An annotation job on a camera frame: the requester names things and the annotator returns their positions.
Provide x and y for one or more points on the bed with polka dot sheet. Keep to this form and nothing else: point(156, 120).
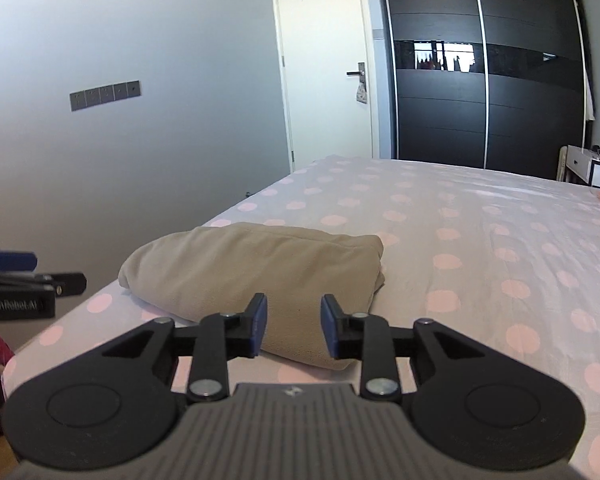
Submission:
point(455, 220)

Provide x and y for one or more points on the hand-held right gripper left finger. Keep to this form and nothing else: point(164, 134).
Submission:
point(259, 325)

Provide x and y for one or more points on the white nightstand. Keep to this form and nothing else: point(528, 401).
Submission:
point(577, 160)

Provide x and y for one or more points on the grey wall switch panel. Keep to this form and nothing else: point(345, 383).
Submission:
point(105, 95)

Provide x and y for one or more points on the white door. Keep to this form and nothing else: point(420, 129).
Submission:
point(320, 60)

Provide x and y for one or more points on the small hanging pouch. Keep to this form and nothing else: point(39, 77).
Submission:
point(362, 94)

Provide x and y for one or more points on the black sliding wardrobe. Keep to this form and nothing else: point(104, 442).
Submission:
point(440, 125)

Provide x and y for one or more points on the white hanging garment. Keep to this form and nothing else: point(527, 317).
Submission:
point(589, 95)

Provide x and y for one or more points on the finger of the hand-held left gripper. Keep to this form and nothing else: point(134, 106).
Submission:
point(70, 282)
point(12, 260)

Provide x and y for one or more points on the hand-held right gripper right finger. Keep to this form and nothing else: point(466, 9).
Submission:
point(330, 327)

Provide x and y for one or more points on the beige fleece hoodie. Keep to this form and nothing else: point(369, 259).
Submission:
point(255, 260)

